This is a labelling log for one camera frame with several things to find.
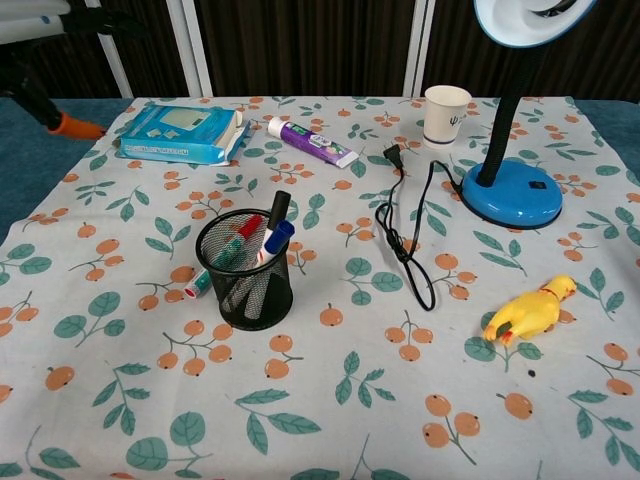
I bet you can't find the black mesh pen holder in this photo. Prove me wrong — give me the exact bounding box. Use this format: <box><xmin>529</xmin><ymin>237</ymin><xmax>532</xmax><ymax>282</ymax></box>
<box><xmin>194</xmin><ymin>208</ymin><xmax>295</xmax><ymax>331</ymax></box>

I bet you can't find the black lamp power cable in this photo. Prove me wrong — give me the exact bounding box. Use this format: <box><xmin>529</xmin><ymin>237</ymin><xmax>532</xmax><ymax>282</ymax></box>
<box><xmin>374</xmin><ymin>142</ymin><xmax>469</xmax><ymax>312</ymax></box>

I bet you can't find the blue desk lamp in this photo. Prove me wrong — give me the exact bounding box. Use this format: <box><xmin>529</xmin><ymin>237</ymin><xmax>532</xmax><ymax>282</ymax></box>
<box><xmin>460</xmin><ymin>0</ymin><xmax>599</xmax><ymax>231</ymax></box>

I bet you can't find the floral fruit print tablecloth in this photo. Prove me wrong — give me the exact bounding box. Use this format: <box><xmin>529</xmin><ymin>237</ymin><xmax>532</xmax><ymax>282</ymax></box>
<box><xmin>0</xmin><ymin>94</ymin><xmax>640</xmax><ymax>480</ymax></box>

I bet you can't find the black cap marker pen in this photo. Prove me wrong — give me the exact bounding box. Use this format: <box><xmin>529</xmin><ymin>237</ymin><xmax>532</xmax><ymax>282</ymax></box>
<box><xmin>267</xmin><ymin>189</ymin><xmax>293</xmax><ymax>236</ymax></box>

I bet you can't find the yellow rubber chicken toy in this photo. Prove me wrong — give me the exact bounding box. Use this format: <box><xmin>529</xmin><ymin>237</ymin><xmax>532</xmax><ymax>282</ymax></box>
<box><xmin>482</xmin><ymin>274</ymin><xmax>577</xmax><ymax>346</ymax></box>

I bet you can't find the blue capped marker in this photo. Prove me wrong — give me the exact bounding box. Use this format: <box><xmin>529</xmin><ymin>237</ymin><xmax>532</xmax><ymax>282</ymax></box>
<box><xmin>234</xmin><ymin>220</ymin><xmax>296</xmax><ymax>321</ymax></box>

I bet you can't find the white paper cup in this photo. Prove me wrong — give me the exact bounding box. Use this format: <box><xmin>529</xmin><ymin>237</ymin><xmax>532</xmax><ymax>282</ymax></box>
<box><xmin>423</xmin><ymin>84</ymin><xmax>473</xmax><ymax>150</ymax></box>

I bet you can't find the white partition frame post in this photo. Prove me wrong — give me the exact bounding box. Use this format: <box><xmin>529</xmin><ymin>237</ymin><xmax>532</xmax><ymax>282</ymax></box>
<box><xmin>167</xmin><ymin>0</ymin><xmax>214</xmax><ymax>98</ymax></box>
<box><xmin>84</xmin><ymin>0</ymin><xmax>134</xmax><ymax>99</ymax></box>
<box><xmin>402</xmin><ymin>0</ymin><xmax>436</xmax><ymax>98</ymax></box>

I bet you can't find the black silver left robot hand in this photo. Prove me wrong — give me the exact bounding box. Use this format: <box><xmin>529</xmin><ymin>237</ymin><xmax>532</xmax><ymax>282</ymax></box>
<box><xmin>0</xmin><ymin>0</ymin><xmax>150</xmax><ymax>142</ymax></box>

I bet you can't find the red cap marker pen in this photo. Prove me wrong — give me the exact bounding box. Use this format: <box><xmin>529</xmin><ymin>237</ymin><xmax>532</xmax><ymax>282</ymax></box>
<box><xmin>182</xmin><ymin>214</ymin><xmax>265</xmax><ymax>301</ymax></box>

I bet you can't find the purple white toothpaste tube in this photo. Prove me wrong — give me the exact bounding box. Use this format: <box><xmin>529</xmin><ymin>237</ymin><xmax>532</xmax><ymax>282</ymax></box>
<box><xmin>266</xmin><ymin>116</ymin><xmax>360</xmax><ymax>169</ymax></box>

